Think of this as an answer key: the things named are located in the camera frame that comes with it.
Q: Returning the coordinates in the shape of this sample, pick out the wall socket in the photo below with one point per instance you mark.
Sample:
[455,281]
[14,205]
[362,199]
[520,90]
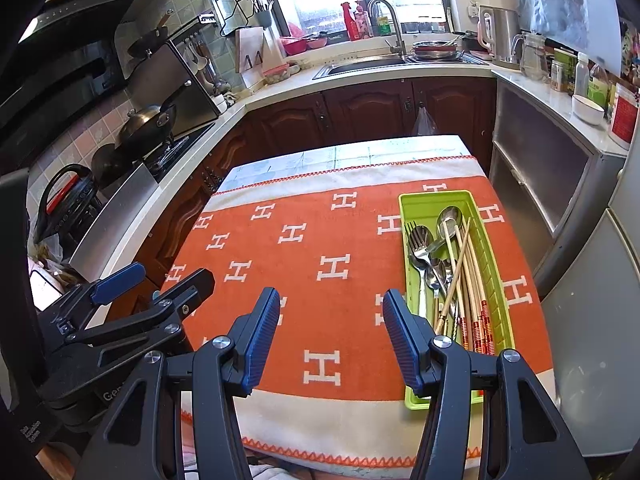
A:
[473,10]

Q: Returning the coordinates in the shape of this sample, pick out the white kitchen countertop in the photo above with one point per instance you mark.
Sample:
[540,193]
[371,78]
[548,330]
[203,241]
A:
[280,90]

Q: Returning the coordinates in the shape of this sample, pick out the green dish soap bottle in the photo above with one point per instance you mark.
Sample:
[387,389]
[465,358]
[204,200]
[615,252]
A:
[384,24]

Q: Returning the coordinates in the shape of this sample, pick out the gas stove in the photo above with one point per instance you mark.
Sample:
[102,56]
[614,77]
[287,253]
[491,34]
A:
[185,147]

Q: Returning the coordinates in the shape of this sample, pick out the clear plastic wall cover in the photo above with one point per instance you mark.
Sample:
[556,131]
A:
[570,5]

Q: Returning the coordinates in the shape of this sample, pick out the pink bottle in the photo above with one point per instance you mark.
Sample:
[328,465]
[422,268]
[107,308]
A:
[364,20]

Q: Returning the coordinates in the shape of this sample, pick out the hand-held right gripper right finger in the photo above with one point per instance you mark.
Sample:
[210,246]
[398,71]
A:
[402,340]

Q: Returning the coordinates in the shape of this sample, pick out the steel splash plate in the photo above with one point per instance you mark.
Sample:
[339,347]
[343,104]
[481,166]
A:
[115,220]

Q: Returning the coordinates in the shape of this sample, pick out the dark brown wooden chopstick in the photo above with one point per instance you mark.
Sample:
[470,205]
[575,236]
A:
[442,312]

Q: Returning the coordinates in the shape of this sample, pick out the steel kitchen faucet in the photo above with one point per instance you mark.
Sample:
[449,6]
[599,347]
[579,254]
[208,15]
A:
[397,30]

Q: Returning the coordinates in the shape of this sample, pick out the metal wok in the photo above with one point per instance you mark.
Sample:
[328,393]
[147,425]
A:
[145,127]

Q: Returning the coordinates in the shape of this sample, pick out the large steel spoon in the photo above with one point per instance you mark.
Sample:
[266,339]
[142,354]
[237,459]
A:
[449,220]

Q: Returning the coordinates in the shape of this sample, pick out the green plastic utensil tray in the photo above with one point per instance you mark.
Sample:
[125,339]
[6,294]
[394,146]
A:
[495,280]

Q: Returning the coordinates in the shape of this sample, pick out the steel kitchen sink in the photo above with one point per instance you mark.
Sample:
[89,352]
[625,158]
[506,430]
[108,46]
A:
[360,66]

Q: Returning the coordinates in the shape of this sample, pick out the steel floor cabinet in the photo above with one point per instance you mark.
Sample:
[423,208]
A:
[540,160]

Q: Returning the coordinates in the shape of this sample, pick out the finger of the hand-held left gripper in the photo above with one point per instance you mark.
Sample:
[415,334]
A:
[120,280]
[190,285]

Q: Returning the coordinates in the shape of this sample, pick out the steel fork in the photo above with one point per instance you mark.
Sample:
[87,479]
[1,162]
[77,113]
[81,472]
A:
[419,255]

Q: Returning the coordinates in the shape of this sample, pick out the steel electric kettle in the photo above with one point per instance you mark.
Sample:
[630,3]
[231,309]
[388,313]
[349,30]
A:
[502,35]

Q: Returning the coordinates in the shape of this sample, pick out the black frying pan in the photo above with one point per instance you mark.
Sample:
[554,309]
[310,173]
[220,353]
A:
[145,42]

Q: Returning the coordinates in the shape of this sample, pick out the grey refrigerator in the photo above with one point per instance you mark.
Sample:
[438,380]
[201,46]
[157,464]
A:
[600,335]

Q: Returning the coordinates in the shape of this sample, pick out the white bowl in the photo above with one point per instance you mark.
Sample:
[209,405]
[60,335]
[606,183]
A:
[587,110]

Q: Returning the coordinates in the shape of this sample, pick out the white cutting board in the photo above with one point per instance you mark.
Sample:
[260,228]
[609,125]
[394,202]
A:
[250,50]

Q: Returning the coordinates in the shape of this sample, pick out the beige chopstick red pattern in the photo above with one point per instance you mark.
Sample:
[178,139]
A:
[489,332]
[466,332]
[476,335]
[482,310]

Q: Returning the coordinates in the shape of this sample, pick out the red spray bottle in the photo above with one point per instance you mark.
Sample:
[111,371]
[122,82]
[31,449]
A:
[349,22]

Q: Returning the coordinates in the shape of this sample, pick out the orange patterned blanket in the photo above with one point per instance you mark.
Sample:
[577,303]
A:
[300,260]

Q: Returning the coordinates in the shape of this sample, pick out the black rice cooker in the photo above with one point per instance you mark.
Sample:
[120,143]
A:
[75,210]

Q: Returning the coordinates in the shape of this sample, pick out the glass pitcher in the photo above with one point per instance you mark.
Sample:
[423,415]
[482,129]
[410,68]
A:
[535,60]

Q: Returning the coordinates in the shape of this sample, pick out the pink lid food container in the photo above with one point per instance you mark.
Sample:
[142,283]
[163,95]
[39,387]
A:
[276,75]

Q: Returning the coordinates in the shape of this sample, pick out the steel stove side panel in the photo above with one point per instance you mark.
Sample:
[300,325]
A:
[175,85]

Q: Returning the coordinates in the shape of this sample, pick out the black range hood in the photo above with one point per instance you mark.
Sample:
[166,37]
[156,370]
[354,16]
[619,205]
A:
[60,75]

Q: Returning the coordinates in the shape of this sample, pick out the stack of dishes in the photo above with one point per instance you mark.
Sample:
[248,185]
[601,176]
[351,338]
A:
[437,51]

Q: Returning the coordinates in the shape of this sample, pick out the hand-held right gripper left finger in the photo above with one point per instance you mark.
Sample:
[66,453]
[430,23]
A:
[260,340]

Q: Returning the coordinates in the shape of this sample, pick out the pink basin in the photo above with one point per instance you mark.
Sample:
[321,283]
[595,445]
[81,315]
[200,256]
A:
[294,46]

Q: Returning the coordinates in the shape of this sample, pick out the red label container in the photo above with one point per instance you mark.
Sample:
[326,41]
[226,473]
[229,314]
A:
[624,117]

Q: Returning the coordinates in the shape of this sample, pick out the hanging plastic bag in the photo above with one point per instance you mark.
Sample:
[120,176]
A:
[425,122]

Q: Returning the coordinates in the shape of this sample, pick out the white plastic bottle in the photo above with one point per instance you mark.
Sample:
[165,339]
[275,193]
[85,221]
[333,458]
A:
[581,77]

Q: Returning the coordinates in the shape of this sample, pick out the dark cooking pot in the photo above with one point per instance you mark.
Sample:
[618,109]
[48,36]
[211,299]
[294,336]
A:
[107,165]

